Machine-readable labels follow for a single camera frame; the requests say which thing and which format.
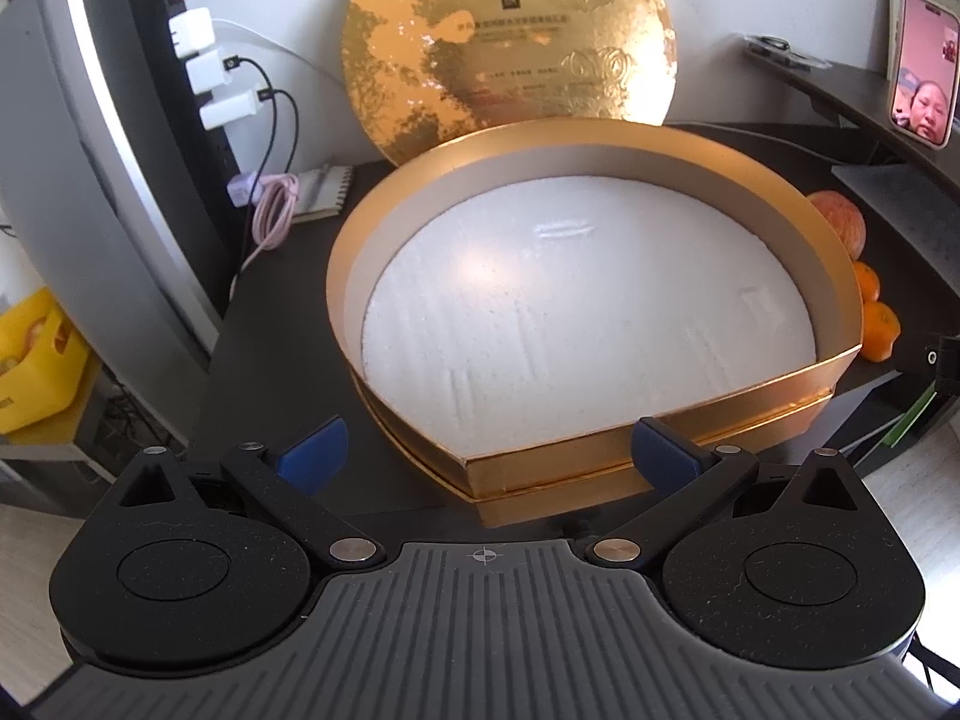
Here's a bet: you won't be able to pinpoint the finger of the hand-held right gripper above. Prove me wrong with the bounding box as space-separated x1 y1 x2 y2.
896 336 960 391

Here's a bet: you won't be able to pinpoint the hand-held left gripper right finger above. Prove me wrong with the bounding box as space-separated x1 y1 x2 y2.
583 417 895 572

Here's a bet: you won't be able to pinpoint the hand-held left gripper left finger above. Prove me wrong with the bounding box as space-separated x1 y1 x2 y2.
88 415 387 571

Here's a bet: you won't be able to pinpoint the gold round gift box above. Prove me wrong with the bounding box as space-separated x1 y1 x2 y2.
325 118 865 530

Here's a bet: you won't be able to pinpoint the red apple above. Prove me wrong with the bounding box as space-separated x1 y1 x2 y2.
806 190 868 260

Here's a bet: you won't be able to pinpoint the black desktop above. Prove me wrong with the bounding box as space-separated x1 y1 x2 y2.
184 120 960 533

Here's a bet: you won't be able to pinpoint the green papers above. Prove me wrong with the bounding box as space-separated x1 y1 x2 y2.
880 382 940 452

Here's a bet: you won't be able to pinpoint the grey felt pad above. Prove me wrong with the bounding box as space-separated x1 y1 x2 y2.
831 163 960 293

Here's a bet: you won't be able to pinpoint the spiral notebook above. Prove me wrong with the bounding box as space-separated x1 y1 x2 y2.
289 163 356 224

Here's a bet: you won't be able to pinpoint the dark wooden shelf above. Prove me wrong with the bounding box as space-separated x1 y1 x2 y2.
745 45 960 188

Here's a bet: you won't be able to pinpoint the yellow plastic crate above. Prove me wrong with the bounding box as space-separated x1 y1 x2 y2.
0 286 95 436

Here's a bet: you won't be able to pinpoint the pink smartphone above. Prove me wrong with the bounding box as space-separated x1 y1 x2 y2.
889 0 960 151

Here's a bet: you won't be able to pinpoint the clear glass ashtray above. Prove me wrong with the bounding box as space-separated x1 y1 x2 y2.
745 33 830 70

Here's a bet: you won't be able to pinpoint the white charger plug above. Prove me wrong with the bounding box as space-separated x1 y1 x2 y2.
186 49 242 96
171 7 216 59
199 88 272 131

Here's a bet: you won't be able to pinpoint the grey curved panel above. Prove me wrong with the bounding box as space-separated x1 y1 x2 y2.
0 0 230 398

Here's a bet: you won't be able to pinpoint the gold round box lid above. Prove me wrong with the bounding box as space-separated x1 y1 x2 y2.
341 0 678 167

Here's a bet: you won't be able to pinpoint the pink charging cable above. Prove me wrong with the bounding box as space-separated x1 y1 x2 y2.
237 171 302 272

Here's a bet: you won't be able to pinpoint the black charging cable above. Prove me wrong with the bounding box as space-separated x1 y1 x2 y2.
238 56 278 177
268 88 303 175

